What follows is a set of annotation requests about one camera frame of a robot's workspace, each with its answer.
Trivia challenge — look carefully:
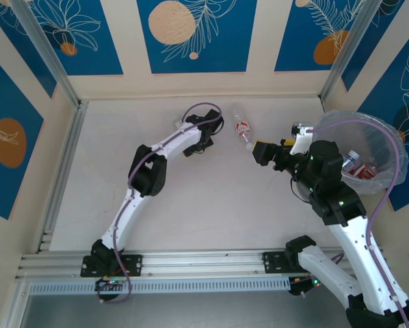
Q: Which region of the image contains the bin with clear plastic bag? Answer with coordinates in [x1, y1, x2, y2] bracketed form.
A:
[308, 109, 409, 195]

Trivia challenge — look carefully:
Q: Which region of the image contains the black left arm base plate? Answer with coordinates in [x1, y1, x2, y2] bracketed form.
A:
[80, 254, 144, 278]

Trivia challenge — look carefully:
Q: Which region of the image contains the red cap bottle teal label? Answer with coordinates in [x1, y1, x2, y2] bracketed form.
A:
[348, 163, 377, 180]

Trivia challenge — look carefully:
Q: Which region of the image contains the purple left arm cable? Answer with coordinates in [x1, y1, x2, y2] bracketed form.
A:
[96, 102, 224, 305]

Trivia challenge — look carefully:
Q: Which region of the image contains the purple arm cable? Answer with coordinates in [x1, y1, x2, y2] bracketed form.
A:
[96, 102, 224, 305]
[291, 113, 409, 328]

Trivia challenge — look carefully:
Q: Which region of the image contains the aluminium frame post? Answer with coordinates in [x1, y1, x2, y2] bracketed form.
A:
[8, 0, 81, 107]
[318, 0, 380, 100]

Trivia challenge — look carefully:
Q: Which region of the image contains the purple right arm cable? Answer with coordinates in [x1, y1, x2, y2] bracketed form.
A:
[291, 113, 409, 328]

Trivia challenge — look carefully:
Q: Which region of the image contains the aluminium side rail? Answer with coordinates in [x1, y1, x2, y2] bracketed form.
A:
[36, 100, 88, 254]

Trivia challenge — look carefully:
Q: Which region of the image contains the grey slotted cable duct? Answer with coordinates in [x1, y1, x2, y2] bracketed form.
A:
[27, 277, 291, 296]

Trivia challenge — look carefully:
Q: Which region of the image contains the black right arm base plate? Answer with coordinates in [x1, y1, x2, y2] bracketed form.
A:
[261, 251, 312, 275]

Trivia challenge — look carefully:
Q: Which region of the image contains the clear bottle red white label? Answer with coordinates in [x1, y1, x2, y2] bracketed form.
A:
[232, 103, 256, 154]

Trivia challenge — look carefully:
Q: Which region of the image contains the aluminium mounting rail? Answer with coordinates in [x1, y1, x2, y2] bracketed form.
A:
[14, 247, 394, 282]

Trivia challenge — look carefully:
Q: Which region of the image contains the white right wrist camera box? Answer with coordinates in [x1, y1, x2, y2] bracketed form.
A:
[289, 121, 316, 156]

